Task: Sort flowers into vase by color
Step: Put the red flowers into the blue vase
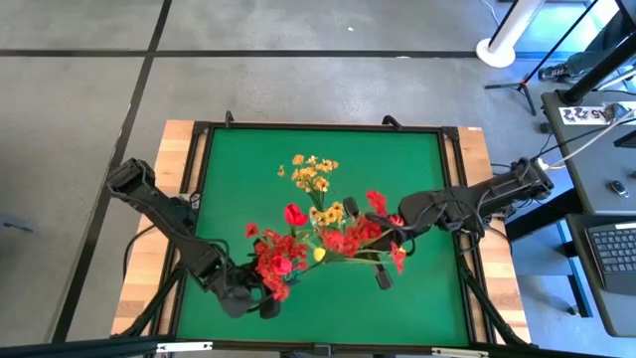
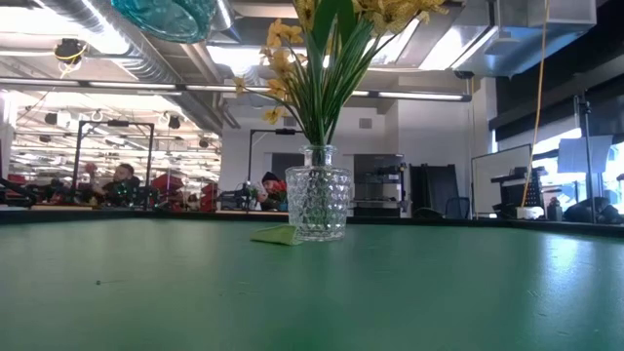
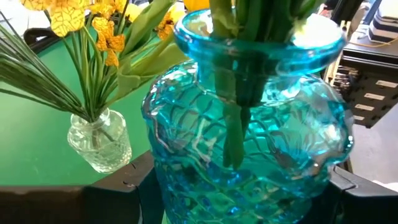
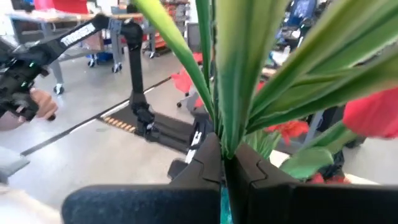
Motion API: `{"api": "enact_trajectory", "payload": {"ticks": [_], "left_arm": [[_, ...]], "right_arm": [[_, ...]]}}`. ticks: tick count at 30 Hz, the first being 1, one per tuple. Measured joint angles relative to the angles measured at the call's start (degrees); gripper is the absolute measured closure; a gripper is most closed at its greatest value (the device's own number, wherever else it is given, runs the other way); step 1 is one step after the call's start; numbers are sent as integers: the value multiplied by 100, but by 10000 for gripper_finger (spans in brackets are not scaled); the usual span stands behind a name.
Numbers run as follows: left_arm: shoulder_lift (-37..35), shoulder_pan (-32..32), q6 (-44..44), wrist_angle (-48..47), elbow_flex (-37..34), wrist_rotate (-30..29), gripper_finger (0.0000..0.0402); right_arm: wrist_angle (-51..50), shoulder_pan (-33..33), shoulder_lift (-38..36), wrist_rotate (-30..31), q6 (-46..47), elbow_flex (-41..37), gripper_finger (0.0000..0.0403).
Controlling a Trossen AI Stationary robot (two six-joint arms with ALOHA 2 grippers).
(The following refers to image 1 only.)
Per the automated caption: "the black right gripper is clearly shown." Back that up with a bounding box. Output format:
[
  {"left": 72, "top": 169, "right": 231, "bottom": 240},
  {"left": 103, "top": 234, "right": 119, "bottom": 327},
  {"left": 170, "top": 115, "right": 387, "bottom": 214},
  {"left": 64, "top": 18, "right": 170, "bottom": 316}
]
[{"left": 342, "top": 196, "right": 416, "bottom": 291}]

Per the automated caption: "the red flower bunch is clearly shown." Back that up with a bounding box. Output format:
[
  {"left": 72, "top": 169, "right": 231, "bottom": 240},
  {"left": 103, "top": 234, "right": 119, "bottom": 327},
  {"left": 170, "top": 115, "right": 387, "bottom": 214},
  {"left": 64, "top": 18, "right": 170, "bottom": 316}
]
[
  {"left": 243, "top": 222, "right": 310, "bottom": 303},
  {"left": 300, "top": 190, "right": 409, "bottom": 275}
]

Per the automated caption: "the black aluminium table frame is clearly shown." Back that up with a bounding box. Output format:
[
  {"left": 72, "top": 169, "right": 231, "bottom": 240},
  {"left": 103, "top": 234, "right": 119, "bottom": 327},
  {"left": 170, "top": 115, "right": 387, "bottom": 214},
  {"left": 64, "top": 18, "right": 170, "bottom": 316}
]
[{"left": 0, "top": 118, "right": 636, "bottom": 358}]

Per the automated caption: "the black tripod stand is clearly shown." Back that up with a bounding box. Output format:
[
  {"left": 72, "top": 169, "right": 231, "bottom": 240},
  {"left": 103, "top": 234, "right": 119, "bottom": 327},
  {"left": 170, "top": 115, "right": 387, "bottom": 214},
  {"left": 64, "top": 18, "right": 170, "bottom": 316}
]
[{"left": 484, "top": 0, "right": 605, "bottom": 116}]

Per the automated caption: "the green table mat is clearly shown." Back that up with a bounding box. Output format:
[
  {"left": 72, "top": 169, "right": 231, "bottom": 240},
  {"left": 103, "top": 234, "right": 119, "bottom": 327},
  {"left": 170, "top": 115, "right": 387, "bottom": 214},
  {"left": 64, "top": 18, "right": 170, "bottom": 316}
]
[{"left": 176, "top": 126, "right": 471, "bottom": 347}]

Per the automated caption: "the white handwritten label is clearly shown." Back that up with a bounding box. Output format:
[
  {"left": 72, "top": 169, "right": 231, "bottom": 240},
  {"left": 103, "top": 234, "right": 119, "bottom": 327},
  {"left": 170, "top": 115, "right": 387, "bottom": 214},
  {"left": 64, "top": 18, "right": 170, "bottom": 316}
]
[{"left": 558, "top": 104, "right": 611, "bottom": 125}]

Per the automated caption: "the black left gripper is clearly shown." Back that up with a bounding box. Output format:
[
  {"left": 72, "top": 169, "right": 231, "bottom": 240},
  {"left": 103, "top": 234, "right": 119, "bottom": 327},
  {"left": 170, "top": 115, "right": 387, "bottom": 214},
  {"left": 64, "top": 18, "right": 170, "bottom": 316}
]
[{"left": 216, "top": 270, "right": 282, "bottom": 320}]

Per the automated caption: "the dark grey side desk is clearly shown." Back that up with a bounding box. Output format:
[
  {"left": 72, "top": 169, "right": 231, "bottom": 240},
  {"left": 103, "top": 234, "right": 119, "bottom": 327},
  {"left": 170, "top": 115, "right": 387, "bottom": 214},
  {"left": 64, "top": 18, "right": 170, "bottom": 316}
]
[{"left": 565, "top": 213, "right": 636, "bottom": 339}]

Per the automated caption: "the person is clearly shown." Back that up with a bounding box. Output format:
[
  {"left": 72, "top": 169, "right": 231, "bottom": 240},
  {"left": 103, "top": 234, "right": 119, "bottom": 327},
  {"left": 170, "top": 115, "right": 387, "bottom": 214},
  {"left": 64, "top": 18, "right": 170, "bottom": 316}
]
[{"left": 537, "top": 47, "right": 622, "bottom": 85}]

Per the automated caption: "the black keyboard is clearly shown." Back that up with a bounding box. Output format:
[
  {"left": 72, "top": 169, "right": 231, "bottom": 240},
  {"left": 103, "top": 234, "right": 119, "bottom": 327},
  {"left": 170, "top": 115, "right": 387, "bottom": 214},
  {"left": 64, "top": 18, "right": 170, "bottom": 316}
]
[{"left": 584, "top": 222, "right": 636, "bottom": 295}]

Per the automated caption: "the thick black stand pole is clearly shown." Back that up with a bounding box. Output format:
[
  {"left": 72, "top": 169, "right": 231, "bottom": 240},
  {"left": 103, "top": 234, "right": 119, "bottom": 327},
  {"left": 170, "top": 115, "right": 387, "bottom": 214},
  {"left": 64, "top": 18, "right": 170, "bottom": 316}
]
[{"left": 556, "top": 34, "right": 636, "bottom": 106}]

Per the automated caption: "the white power cable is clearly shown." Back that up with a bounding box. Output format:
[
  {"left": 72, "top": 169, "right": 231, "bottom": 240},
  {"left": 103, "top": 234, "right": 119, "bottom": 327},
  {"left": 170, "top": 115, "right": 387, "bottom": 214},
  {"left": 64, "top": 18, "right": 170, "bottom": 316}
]
[{"left": 534, "top": 109, "right": 636, "bottom": 170}]

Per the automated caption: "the grey floor object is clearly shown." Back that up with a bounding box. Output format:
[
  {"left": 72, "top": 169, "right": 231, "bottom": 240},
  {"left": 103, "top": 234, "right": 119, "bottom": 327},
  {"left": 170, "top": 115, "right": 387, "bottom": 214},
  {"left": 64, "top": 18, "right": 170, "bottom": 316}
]
[{"left": 0, "top": 213, "right": 39, "bottom": 235}]

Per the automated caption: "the silver aluminium bracket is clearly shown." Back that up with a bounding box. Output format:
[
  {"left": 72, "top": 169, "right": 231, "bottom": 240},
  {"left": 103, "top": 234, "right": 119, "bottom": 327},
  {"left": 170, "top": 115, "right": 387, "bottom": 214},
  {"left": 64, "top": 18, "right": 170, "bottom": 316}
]
[
  {"left": 156, "top": 341, "right": 214, "bottom": 354},
  {"left": 430, "top": 347, "right": 491, "bottom": 358}
]

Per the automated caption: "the white pole with round base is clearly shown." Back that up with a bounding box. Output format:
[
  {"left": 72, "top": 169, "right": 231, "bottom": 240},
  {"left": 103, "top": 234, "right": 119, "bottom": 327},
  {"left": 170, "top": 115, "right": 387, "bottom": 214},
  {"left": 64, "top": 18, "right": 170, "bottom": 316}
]
[{"left": 475, "top": 0, "right": 548, "bottom": 70}]

